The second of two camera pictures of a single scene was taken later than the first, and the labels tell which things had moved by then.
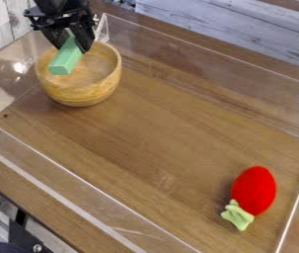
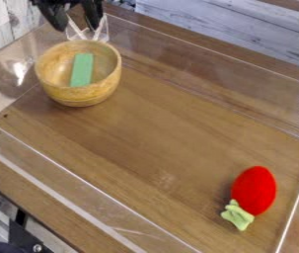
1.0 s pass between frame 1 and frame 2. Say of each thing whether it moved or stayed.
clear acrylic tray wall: stayed
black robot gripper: moved
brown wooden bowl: stayed
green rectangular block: moved
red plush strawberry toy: stayed
